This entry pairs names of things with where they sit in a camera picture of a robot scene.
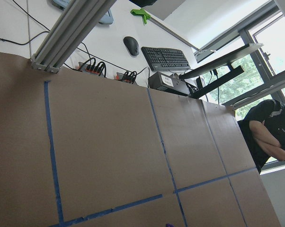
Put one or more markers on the green clamp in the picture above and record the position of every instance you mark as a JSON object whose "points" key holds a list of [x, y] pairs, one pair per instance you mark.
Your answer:
{"points": [[141, 12]]}

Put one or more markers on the standing person in black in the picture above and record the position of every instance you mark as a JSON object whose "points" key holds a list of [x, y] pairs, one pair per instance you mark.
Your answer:
{"points": [[263, 129]]}

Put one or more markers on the upper orange power strip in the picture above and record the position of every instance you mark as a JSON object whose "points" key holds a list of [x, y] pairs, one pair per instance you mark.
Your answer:
{"points": [[91, 66]]}

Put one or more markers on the black computer mouse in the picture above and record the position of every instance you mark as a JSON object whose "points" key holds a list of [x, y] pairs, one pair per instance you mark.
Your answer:
{"points": [[132, 45]]}

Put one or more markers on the black computer box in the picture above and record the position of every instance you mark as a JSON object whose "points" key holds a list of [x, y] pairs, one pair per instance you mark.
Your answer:
{"points": [[171, 84]]}

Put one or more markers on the black keyboard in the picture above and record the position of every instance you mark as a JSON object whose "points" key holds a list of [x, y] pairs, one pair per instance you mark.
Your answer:
{"points": [[164, 59]]}

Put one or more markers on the aluminium frame post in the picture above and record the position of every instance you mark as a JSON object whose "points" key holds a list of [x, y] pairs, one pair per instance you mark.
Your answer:
{"points": [[73, 25]]}

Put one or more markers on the lower orange power strip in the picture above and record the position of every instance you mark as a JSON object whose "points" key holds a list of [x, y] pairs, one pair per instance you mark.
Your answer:
{"points": [[128, 77]]}

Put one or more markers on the orange power strip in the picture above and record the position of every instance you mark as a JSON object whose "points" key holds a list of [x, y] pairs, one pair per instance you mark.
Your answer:
{"points": [[128, 77], [91, 66]]}

